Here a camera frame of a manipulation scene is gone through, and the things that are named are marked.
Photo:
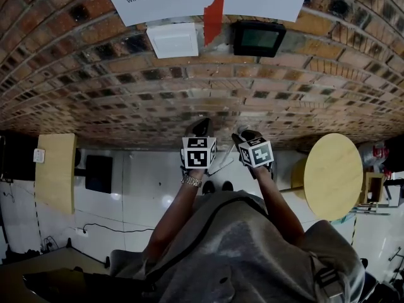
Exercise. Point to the person's right forearm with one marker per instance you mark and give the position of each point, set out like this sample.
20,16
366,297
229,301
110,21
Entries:
277,207

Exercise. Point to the silver wristwatch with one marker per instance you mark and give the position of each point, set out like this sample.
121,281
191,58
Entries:
191,181

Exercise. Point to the red tape strip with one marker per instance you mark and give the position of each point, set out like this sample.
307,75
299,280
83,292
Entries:
214,21

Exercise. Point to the metal frame rack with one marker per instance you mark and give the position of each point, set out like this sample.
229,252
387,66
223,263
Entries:
383,197

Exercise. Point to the black shoe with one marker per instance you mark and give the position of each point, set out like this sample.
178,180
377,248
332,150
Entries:
208,188
228,186

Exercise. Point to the small white desk device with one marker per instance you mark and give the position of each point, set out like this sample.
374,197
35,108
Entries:
38,155

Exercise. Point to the white wall switch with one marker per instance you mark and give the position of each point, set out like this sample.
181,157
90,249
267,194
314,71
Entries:
173,40

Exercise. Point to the black cabinet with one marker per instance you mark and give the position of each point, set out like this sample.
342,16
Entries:
17,156

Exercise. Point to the black box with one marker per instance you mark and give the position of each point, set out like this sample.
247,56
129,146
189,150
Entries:
98,175

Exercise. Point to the silver bag with red print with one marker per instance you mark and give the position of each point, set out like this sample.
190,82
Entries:
375,155

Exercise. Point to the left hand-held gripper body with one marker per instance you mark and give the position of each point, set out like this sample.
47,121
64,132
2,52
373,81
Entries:
197,156

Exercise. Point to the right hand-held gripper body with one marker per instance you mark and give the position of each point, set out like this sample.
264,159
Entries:
257,153

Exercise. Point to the person's grey garment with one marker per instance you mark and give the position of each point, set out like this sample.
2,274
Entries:
240,254

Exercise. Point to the rectangular wooden desk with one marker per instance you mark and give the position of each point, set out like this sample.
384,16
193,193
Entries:
55,175

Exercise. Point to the person's left forearm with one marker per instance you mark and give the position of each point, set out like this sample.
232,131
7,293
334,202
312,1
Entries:
173,213

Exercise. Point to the dark table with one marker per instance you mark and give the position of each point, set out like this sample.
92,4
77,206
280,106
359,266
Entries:
47,273

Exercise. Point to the wooden box stool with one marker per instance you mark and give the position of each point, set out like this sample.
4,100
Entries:
374,188

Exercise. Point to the round wooden table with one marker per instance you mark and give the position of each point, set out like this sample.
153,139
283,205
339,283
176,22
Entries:
333,177

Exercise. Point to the black wall control panel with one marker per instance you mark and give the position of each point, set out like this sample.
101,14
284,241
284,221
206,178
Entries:
259,39

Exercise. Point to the white power strip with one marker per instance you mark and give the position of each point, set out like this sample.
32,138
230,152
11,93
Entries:
82,231

